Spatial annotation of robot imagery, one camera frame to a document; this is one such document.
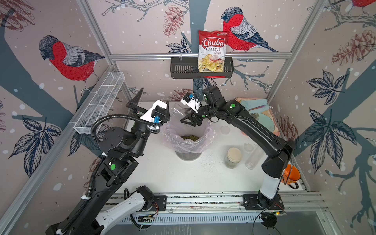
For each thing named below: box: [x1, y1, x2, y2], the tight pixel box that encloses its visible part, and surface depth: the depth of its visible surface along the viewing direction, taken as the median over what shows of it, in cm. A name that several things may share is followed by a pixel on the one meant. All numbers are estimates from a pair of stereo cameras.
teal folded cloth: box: [240, 98, 270, 114], surface depth 119 cm
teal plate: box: [257, 113, 275, 133], surface depth 109 cm
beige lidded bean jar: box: [225, 147, 242, 169], surface depth 79 cm
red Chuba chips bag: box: [197, 30, 229, 73], surface depth 87 cm
